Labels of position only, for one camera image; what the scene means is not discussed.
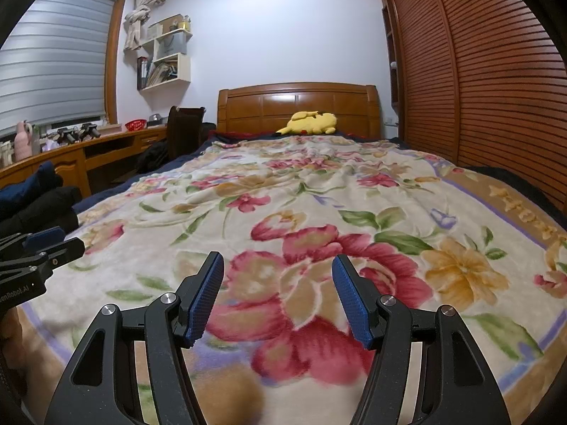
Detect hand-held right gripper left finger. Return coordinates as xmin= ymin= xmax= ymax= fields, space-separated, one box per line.
xmin=44 ymin=251 xmax=226 ymax=425

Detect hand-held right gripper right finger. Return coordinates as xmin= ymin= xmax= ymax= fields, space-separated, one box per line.
xmin=331 ymin=254 xmax=515 ymax=425

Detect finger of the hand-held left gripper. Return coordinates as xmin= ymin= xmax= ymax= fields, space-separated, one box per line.
xmin=0 ymin=226 xmax=66 ymax=254
xmin=27 ymin=236 xmax=86 ymax=282

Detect blue suit jacket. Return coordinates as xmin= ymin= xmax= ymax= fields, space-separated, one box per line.
xmin=0 ymin=161 xmax=64 ymax=221

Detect black clothes beside chair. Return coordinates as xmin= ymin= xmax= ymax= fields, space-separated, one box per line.
xmin=135 ymin=139 xmax=172 ymax=174

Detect person's left hand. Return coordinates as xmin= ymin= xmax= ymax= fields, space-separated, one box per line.
xmin=0 ymin=305 xmax=26 ymax=378

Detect black clothing pile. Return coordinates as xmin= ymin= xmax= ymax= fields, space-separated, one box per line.
xmin=0 ymin=185 xmax=81 ymax=243

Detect pink bottle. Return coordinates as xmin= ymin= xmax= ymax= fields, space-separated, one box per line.
xmin=15 ymin=120 xmax=41 ymax=163

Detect wooden desk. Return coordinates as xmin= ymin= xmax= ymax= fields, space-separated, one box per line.
xmin=0 ymin=123 xmax=170 ymax=196

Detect floral blanket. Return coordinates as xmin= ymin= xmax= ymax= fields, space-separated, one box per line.
xmin=18 ymin=135 xmax=567 ymax=425

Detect dark chair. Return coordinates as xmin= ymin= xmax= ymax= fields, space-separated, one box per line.
xmin=167 ymin=105 xmax=206 ymax=161

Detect grey window blind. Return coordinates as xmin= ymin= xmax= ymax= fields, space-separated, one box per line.
xmin=0 ymin=0 xmax=114 ymax=139

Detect yellow plush toy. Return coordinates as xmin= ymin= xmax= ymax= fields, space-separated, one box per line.
xmin=275 ymin=109 xmax=340 ymax=136

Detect row of books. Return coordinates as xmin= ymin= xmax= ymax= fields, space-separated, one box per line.
xmin=148 ymin=62 xmax=179 ymax=86

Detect wooden bed headboard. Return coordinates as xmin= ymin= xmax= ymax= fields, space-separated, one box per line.
xmin=217 ymin=81 xmax=383 ymax=139

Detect grey paper bag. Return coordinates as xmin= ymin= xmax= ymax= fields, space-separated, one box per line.
xmin=155 ymin=31 xmax=187 ymax=61

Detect tied beige curtain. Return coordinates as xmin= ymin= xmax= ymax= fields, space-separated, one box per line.
xmin=123 ymin=0 xmax=167 ymax=52

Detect wooden louvered wardrobe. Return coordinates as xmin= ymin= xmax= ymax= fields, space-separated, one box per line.
xmin=374 ymin=0 xmax=567 ymax=214

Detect white wall shelf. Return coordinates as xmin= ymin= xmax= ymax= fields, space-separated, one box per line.
xmin=136 ymin=25 xmax=194 ymax=93

